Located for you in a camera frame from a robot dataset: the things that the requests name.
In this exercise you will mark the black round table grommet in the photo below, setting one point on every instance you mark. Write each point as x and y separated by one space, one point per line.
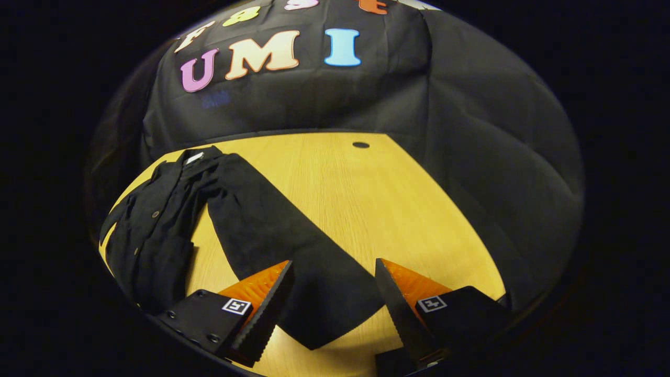
360 144

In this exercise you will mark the black buttoned jacket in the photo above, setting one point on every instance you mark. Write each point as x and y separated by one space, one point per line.
261 235

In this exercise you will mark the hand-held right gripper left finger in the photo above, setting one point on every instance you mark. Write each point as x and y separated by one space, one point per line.
267 314

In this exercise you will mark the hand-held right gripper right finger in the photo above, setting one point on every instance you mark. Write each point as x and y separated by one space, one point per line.
400 314

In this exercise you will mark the black backdrop cloth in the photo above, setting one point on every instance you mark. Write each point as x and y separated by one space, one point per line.
471 131

